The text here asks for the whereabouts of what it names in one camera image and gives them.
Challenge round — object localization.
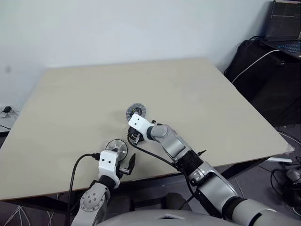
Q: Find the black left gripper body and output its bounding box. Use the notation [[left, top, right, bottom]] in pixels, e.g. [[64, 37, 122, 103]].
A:
[[118, 165, 131, 176]]

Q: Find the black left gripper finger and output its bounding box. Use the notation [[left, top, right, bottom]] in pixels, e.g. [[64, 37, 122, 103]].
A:
[[127, 153, 136, 172]]

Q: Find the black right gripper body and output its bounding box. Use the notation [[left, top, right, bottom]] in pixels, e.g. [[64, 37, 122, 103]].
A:
[[127, 127, 144, 145]]

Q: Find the silver spoked rotor cover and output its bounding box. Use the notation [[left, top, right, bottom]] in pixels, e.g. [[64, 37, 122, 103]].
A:
[[105, 139, 129, 162]]

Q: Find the grey disc with black centre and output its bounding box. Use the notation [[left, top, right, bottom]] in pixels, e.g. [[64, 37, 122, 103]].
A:
[[125, 102, 148, 121]]

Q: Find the grey robot torso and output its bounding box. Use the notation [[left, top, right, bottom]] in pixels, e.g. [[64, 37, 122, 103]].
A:
[[94, 209, 227, 226]]

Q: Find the white power strip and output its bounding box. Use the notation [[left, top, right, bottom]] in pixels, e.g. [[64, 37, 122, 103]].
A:
[[0, 105, 19, 119]]

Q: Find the large black case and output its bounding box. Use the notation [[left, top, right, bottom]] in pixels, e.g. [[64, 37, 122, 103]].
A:
[[223, 40, 301, 128]]

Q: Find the white plastic strip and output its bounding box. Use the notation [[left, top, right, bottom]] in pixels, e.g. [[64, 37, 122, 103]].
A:
[[268, 157, 293, 164]]

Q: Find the grey floor device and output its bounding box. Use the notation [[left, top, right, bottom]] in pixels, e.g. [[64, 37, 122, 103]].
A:
[[285, 169, 301, 183]]

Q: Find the black laptop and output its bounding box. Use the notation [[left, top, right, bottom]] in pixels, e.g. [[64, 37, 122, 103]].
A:
[[258, 0, 301, 59]]

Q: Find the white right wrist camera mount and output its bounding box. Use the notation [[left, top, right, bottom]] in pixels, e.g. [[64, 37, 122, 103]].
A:
[[128, 113, 155, 142]]

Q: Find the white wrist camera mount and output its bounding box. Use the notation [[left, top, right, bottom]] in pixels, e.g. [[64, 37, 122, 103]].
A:
[[128, 113, 155, 142], [98, 150, 121, 186]]

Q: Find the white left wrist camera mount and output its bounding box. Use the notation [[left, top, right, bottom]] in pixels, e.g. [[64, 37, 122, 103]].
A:
[[98, 150, 121, 186]]

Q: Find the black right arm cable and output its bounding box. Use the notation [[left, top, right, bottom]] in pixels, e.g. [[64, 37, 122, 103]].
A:
[[127, 137, 200, 210]]

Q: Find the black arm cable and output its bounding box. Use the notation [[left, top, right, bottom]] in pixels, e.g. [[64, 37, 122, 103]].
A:
[[127, 137, 200, 210], [68, 153, 101, 215]]

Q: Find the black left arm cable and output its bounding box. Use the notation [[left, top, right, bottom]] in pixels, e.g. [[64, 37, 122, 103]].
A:
[[68, 153, 101, 215]]

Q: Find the white wire bundle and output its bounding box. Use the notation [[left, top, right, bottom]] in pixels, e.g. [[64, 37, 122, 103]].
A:
[[0, 204, 62, 226]]

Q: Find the black floor cable tangle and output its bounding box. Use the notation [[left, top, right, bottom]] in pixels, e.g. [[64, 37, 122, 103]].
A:
[[269, 162, 301, 201]]

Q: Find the black laptop cable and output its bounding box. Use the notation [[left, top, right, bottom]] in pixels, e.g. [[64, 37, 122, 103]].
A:
[[249, 35, 267, 43]]

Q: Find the grey floor cable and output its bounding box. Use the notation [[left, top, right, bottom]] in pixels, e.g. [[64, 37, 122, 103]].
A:
[[278, 131, 301, 147]]

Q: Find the white laptop cable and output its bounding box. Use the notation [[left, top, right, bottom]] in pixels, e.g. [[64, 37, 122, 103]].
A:
[[231, 48, 281, 83]]

